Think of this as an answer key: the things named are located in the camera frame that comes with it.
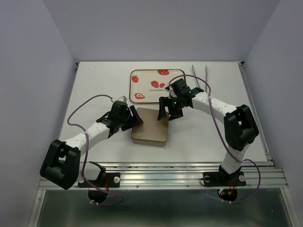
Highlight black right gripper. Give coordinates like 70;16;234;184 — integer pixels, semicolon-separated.
156;96;184;121

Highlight gold tin lid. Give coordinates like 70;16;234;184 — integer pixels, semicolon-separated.
131;107;169;140

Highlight metal food tongs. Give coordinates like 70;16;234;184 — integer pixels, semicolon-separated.
191;65;209;93

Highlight gold square tin box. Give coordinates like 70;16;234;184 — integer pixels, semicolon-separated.
131;137;167;147

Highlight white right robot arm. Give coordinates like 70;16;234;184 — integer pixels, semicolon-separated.
158;77;259;187

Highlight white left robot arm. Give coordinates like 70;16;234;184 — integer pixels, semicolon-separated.
40;101;143;190

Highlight strawberry print tray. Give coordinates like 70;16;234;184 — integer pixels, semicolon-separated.
129;69;184;104

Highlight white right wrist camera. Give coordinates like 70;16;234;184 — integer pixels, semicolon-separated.
166;85;177;99

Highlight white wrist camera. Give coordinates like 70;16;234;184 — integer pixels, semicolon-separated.
112;96;128;103
166;85;177;99

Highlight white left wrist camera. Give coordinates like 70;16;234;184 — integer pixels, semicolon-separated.
112;96;128;103

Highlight aluminium frame rail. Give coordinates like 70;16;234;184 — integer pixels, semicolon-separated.
39;161;290;190

